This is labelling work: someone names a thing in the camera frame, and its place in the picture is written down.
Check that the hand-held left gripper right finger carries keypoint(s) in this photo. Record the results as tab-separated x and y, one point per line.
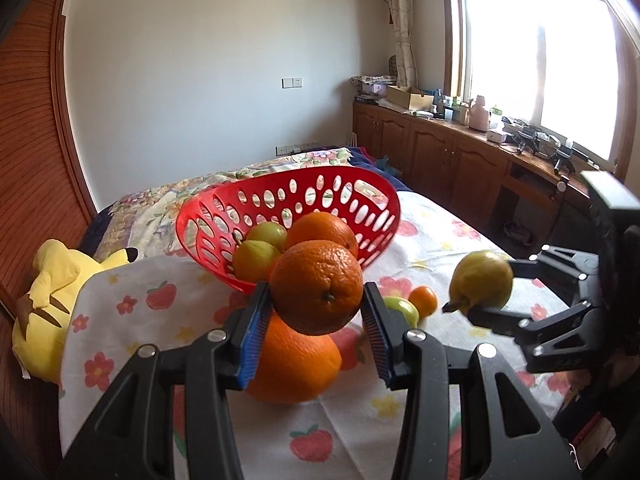
375	340

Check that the small white box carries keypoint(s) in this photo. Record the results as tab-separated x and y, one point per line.
495	135

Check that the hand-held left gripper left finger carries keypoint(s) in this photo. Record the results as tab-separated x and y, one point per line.
252	340

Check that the small orange tangerine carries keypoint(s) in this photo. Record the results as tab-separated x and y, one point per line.
425	301

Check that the large orange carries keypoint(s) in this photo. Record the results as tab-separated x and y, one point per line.
295	365
322	230

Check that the cardboard box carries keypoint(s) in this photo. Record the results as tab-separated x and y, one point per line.
407	98

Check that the brown wooden wardrobe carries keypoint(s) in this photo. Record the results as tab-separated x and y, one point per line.
30	160

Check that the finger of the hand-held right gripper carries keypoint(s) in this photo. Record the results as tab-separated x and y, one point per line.
545	262
550	332

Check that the wood framed window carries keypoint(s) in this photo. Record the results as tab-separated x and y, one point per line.
500	60

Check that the dark slippers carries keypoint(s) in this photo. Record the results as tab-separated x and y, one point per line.
517	232

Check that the patterned curtain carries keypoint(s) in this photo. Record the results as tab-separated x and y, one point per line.
402	20

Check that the white strawberry print tablecloth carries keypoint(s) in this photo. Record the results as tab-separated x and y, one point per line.
125	280

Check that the round green fruit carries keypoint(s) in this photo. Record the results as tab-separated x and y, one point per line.
400	307
267	234

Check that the teal cloth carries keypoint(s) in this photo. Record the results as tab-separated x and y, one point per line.
386	164

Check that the stack of folded cloths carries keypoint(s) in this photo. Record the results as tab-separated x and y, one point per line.
372	82

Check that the black device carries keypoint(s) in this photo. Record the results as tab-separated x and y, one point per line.
527	137

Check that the large yellowish pear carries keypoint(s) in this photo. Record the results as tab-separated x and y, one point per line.
480	277

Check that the wall socket strip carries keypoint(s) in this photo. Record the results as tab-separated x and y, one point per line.
295	148

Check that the red perforated plastic basket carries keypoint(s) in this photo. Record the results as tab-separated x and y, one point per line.
220	210

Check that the brown wooden cabinet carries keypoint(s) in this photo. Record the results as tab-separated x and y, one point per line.
430	160

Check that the medium orange tangerine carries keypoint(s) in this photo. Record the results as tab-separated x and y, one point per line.
317	285

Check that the white wall switch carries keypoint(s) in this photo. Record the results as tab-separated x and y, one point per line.
292	82

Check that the yellow plush toy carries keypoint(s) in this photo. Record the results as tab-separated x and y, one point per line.
50	280

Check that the green pear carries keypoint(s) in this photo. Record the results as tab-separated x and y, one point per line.
252	262

